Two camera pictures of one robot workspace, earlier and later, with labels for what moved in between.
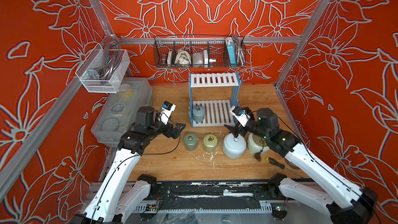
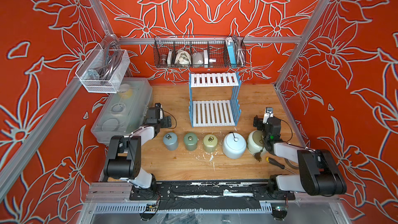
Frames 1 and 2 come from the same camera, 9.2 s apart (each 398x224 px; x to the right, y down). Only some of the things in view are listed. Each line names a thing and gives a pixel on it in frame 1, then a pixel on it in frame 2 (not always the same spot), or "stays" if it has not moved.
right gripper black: x=240 y=128 -> x=259 y=121
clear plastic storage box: x=117 y=116 stays
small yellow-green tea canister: x=210 y=142 stays
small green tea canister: x=190 y=140 stays
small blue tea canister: x=198 y=113 -> x=170 y=140
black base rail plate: x=225 y=194 stays
